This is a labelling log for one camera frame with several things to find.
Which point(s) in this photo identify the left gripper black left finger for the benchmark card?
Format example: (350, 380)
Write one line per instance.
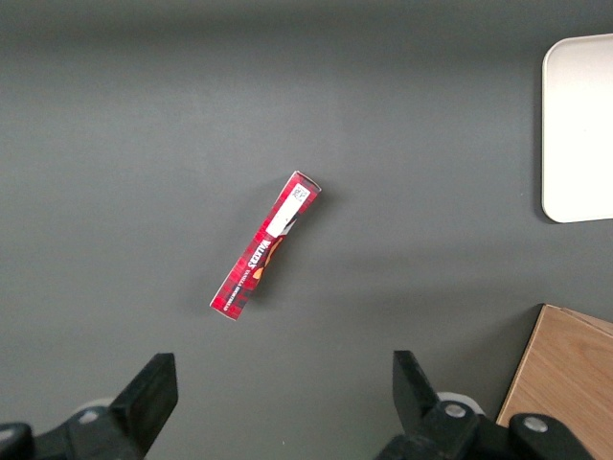
(129, 421)

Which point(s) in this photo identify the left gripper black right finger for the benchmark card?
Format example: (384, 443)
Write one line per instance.
(431, 431)

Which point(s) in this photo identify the beige rectangular tray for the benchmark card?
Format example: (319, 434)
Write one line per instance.
(579, 129)

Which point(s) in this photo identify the wooden two-drawer cabinet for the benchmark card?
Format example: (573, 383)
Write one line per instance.
(565, 374)

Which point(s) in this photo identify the red tartan cookie box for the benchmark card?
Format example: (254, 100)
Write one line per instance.
(265, 246)

